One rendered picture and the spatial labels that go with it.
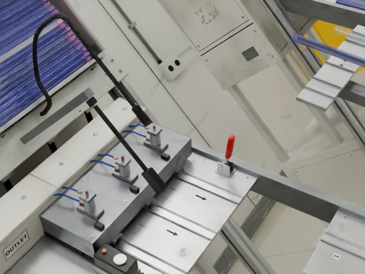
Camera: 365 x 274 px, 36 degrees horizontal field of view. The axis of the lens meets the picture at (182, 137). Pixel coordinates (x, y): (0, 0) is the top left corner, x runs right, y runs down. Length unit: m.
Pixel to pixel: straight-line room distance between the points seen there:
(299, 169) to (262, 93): 1.70
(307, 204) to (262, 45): 0.92
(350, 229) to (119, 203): 0.46
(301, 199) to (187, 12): 1.10
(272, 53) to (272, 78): 2.04
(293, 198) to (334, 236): 0.14
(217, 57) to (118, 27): 1.31
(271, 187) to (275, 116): 2.73
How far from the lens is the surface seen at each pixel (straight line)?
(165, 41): 3.52
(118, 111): 1.28
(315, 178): 2.27
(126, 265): 1.02
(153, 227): 1.13
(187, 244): 1.10
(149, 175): 0.95
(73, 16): 1.34
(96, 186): 1.14
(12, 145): 1.16
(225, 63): 2.14
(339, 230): 1.15
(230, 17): 2.03
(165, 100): 3.34
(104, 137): 1.22
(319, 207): 1.20
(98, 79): 1.30
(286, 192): 1.21
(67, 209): 1.11
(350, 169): 2.17
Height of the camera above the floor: 1.36
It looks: 11 degrees down
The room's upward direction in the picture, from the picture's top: 38 degrees counter-clockwise
